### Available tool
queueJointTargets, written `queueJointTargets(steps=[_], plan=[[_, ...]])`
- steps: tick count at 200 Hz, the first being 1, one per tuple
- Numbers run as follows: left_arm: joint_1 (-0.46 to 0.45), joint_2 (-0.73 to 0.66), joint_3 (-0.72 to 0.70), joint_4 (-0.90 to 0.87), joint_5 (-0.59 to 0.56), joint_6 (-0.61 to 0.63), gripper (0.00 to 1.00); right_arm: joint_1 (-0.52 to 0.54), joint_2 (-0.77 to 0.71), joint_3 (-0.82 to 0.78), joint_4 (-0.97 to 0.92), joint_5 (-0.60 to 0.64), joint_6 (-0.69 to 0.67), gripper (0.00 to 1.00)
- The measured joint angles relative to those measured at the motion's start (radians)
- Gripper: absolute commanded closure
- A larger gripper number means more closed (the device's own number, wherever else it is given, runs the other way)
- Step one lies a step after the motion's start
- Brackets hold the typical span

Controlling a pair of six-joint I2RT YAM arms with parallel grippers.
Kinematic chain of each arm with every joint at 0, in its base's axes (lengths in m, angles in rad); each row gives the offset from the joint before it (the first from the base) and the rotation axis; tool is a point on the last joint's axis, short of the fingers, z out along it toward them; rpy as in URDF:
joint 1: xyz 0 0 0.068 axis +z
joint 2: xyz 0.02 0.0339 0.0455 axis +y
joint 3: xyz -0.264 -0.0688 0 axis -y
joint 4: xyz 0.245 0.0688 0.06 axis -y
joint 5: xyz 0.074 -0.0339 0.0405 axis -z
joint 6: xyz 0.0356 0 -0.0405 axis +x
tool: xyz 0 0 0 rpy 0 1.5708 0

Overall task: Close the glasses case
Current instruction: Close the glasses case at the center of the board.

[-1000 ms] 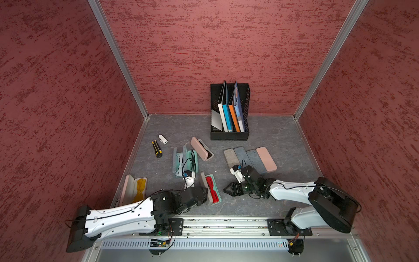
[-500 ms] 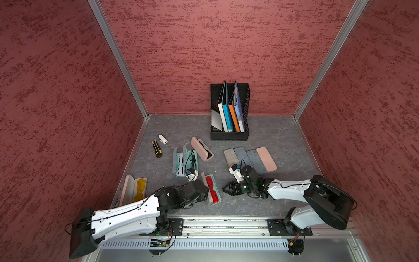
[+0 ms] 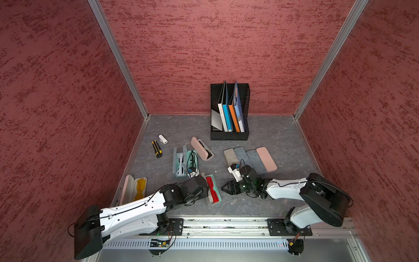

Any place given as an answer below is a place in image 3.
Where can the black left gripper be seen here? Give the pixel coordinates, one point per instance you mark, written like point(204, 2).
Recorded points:
point(204, 193)

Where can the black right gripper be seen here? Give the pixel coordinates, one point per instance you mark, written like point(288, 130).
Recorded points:
point(229, 186)

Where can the grey case blue glasses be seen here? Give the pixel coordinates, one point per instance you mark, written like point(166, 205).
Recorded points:
point(256, 162)

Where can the pink case dark sunglasses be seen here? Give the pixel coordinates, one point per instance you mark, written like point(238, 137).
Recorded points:
point(201, 149)

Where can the pink case yellow glasses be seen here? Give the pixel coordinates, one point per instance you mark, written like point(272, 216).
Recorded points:
point(133, 189)

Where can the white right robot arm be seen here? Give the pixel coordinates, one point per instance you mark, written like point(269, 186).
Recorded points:
point(324, 201)

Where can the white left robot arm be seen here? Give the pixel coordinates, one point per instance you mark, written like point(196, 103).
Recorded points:
point(97, 226)

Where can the grey case white glasses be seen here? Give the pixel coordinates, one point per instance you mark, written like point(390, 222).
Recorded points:
point(179, 166)

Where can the green case black glasses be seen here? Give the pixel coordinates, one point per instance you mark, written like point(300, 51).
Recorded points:
point(190, 160)

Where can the small white cylinder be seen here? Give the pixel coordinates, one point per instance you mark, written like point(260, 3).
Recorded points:
point(163, 139)

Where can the black mesh file holder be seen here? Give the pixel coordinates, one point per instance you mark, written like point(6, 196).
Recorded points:
point(245, 94)

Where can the perforated vent strip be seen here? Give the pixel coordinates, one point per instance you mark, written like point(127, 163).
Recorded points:
point(203, 244)

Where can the white grey book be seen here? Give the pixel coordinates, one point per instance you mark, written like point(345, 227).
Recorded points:
point(218, 121)

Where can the orange book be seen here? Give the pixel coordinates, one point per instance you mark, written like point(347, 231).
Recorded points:
point(233, 114)

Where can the teal book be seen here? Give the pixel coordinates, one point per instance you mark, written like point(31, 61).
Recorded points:
point(226, 110)

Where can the blue folder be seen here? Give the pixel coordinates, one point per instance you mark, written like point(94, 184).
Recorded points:
point(238, 108)

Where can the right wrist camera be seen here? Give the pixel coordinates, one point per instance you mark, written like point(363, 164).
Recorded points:
point(234, 169)

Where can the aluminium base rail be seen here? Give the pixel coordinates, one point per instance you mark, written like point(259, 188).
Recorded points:
point(200, 227)

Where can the aluminium right corner post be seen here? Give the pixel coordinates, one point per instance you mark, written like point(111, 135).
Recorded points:
point(346, 28)

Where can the aluminium corner post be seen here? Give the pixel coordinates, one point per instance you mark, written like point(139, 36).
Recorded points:
point(346, 28)
point(112, 43)

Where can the aluminium left corner post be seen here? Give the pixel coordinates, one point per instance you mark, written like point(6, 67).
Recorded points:
point(112, 43)

